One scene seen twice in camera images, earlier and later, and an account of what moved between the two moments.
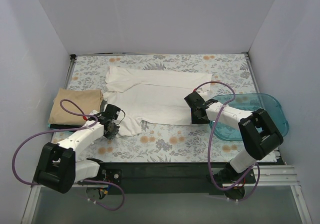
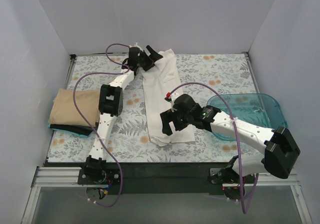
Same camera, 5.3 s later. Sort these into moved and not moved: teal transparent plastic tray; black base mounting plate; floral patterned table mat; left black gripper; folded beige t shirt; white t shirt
Moved: left black gripper; white t shirt
Not moved: folded beige t shirt; teal transparent plastic tray; black base mounting plate; floral patterned table mat
